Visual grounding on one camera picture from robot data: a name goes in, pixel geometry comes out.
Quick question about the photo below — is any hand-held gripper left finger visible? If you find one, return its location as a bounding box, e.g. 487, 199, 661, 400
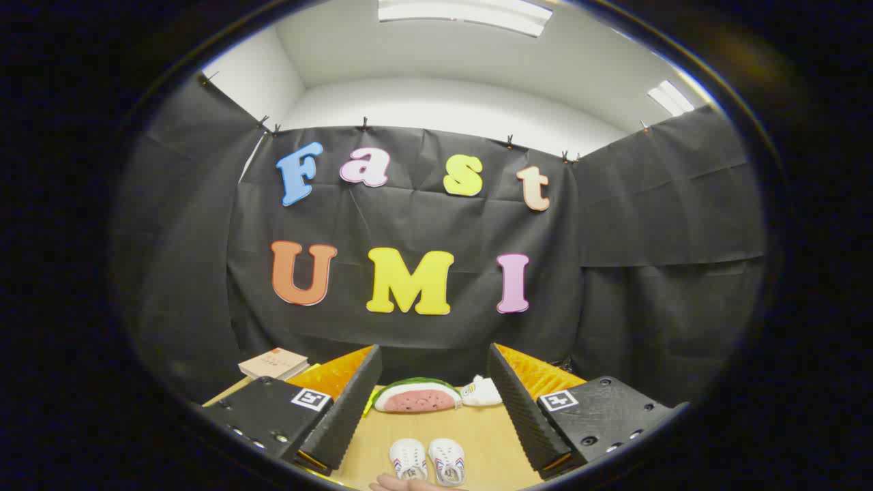
200, 344, 383, 477

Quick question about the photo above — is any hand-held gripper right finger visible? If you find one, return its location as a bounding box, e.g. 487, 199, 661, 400
486, 342, 690, 480

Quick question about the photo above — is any white canvas shoe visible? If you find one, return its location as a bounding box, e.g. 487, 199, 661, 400
428, 438, 467, 486
389, 438, 429, 481

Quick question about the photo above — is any white plush toy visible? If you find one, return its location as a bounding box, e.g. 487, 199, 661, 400
461, 374, 504, 408

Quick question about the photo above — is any watermelon slice plush toy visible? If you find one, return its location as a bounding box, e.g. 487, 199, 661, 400
374, 377, 463, 414

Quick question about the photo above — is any tan book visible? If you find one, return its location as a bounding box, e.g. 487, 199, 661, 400
239, 348, 311, 381

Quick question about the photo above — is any row of small black clips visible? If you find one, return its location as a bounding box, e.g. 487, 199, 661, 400
198, 72, 652, 164

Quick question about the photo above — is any ceiling light panel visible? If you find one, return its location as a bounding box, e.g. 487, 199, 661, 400
379, 0, 553, 38
647, 80, 695, 117

